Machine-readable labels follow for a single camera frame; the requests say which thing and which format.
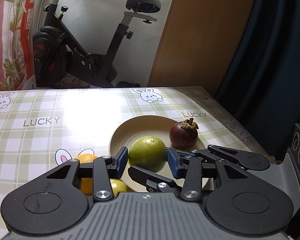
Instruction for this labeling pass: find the green apple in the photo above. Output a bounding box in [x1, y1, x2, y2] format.
[128, 135, 167, 172]
[110, 179, 128, 197]

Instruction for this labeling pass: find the yellow lemon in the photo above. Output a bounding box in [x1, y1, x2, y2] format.
[75, 153, 97, 196]

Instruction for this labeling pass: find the dark purple mangosteen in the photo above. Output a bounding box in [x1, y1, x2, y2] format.
[170, 118, 199, 150]

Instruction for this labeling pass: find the dark blue curtain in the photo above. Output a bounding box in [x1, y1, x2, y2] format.
[215, 0, 300, 159]

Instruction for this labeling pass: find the checkered bunny tablecloth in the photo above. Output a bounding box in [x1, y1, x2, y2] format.
[0, 87, 266, 238]

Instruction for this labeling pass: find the black exercise bike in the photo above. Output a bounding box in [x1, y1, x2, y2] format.
[32, 0, 162, 88]

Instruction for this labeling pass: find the wooden wardrobe panel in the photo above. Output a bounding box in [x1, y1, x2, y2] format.
[148, 0, 254, 94]

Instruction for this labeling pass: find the red printed wall tapestry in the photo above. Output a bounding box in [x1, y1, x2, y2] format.
[0, 0, 34, 91]

